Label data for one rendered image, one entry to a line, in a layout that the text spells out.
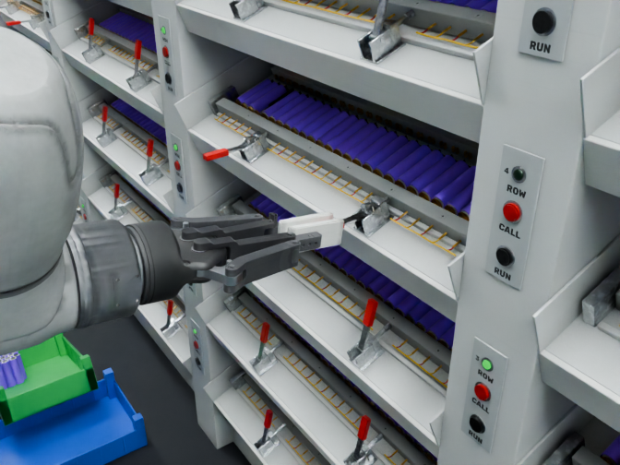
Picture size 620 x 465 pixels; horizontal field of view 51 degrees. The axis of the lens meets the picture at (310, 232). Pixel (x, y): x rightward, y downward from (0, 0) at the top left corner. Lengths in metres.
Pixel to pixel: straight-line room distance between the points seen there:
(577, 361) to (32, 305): 0.44
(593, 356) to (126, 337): 1.44
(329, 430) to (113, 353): 0.89
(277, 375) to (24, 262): 0.74
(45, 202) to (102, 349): 1.43
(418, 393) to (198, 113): 0.57
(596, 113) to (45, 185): 0.38
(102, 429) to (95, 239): 1.06
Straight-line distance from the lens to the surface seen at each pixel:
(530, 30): 0.53
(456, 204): 0.73
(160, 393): 1.66
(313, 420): 1.07
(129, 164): 1.50
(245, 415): 1.36
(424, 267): 0.70
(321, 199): 0.83
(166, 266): 0.59
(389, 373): 0.85
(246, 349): 1.21
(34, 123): 0.39
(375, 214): 0.74
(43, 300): 0.53
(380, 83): 0.67
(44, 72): 0.41
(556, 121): 0.53
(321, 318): 0.94
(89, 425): 1.62
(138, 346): 1.82
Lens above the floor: 1.09
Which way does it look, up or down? 28 degrees down
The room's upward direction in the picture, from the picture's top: straight up
